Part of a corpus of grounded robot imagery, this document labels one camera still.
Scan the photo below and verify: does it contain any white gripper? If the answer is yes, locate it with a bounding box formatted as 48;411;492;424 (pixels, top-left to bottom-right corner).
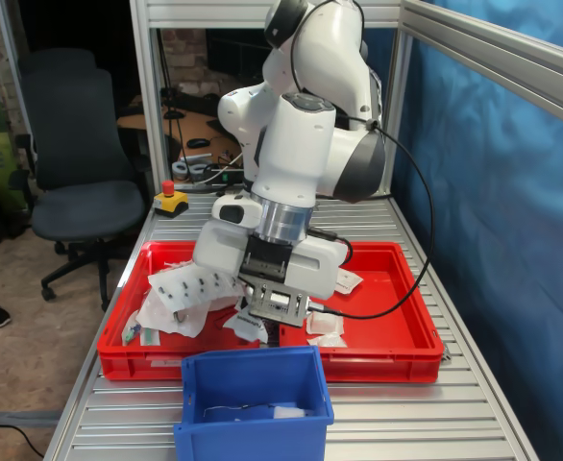
192;223;349;346

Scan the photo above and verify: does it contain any white bandage packet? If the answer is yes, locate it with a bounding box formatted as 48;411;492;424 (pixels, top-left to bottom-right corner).
271;402;315;422
306;310;346;336
223;310;269;344
336;268;365;296
306;333;348;349

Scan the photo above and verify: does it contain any yellow emergency stop box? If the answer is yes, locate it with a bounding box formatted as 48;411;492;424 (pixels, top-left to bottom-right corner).
153;181;190;220

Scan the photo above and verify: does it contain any long syringe blister strip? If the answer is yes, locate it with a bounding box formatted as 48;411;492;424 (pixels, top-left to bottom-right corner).
147;265;250;309

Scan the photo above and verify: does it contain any open-front blue storage bin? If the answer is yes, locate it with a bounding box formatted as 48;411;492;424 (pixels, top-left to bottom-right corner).
173;345;335;461

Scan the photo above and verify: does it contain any crumpled white paper pack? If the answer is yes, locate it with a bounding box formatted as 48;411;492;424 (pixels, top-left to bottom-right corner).
135;287;210;337

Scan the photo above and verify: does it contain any red crate with bandage packets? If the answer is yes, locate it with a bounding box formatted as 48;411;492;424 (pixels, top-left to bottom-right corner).
276;241;445;384

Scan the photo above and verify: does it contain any red crate with syringe packs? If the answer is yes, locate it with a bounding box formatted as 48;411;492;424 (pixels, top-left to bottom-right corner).
96;239;264;382

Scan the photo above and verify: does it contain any blue backdrop curtain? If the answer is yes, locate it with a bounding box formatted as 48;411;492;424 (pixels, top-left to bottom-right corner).
362;0;563;461

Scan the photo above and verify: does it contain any wooden desk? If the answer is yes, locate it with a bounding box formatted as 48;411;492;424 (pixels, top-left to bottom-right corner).
116;102;245;165

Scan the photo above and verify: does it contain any dark grey office chair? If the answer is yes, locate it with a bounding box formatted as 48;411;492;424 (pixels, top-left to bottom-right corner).
7;47;154;313

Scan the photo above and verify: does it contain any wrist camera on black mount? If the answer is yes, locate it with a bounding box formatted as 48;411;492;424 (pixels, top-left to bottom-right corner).
238;236;311;329

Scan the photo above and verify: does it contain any black cable along robot arm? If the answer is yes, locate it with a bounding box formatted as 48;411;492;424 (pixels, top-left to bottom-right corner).
289;0;435;322

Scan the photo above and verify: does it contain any black floor cable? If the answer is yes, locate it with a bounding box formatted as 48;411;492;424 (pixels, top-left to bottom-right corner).
0;422;47;460

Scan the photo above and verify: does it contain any aluminium profile frame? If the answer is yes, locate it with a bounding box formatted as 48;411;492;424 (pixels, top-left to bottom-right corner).
127;0;563;203

